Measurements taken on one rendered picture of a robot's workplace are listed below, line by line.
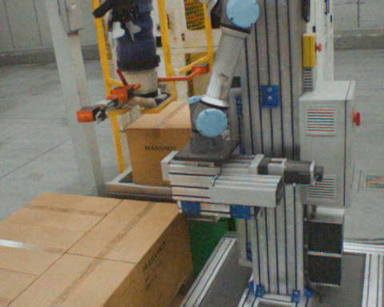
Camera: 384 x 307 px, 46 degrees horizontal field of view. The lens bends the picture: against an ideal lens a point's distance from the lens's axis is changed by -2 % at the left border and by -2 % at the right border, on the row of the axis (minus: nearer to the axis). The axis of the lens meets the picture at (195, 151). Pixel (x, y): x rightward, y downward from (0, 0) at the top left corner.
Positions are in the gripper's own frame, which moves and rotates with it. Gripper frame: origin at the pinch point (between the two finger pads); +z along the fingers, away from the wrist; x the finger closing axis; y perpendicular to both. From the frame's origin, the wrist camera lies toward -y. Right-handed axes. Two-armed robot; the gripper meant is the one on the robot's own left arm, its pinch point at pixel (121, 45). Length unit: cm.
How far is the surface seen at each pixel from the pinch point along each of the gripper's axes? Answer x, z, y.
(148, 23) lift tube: 68, -2, -23
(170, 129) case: 77, 58, -23
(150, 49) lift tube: 66, 11, -23
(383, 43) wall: 942, 140, 93
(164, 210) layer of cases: 55, 98, -22
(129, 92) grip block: 43, 28, -25
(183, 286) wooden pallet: 50, 144, -13
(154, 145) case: 76, 67, -33
